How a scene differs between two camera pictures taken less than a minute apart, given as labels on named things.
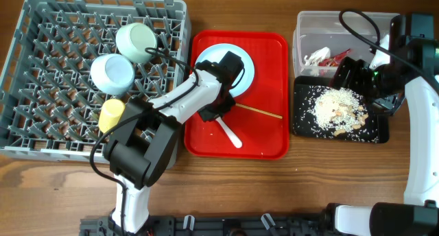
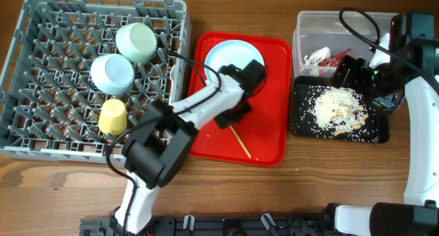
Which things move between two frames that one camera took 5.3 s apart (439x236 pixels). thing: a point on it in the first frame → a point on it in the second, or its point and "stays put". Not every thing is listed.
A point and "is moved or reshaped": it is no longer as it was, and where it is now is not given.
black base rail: [284, 225] stays put
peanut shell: [339, 131] stays put
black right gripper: [359, 68] stays put
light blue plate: [215, 53] is moved or reshaped
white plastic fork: [236, 141] → [172, 75]
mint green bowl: [132, 38] stays put
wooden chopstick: [258, 110] → [237, 136]
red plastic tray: [257, 125] stays put
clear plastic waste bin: [321, 38] stays put
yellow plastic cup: [110, 114] stays put
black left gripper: [208, 114] → [225, 121]
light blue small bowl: [112, 74] stays put
